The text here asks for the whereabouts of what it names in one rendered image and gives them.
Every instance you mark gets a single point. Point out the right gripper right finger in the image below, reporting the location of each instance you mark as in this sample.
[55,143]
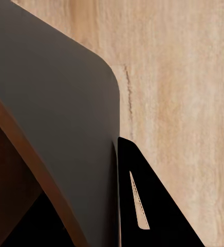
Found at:
[168,225]

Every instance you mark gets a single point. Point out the trash can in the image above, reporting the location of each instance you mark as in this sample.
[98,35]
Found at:
[59,130]

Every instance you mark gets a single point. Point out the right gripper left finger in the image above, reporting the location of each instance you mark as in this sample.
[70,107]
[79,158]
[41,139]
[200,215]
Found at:
[41,226]

